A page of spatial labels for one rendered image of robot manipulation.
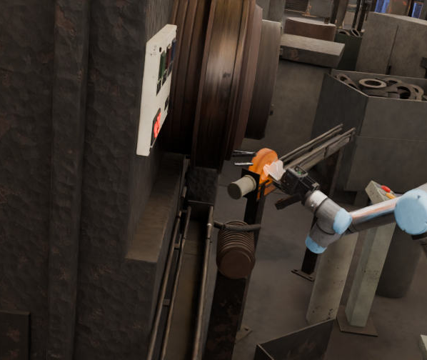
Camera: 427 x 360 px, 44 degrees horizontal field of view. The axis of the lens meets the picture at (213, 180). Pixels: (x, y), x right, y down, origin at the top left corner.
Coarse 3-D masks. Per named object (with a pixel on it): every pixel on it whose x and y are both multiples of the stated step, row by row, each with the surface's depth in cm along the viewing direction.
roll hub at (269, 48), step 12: (264, 24) 120; (276, 24) 121; (264, 36) 117; (276, 36) 117; (264, 48) 115; (276, 48) 115; (264, 60) 115; (276, 60) 115; (264, 72) 114; (276, 72) 115; (264, 84) 115; (252, 96) 116; (264, 96) 116; (252, 108) 117; (264, 108) 117; (252, 120) 119; (264, 120) 119; (252, 132) 123
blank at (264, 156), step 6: (264, 150) 187; (270, 150) 188; (258, 156) 185; (264, 156) 185; (270, 156) 188; (276, 156) 192; (258, 162) 183; (264, 162) 186; (270, 162) 190; (252, 168) 184; (258, 168) 184; (264, 174) 193; (264, 180) 191
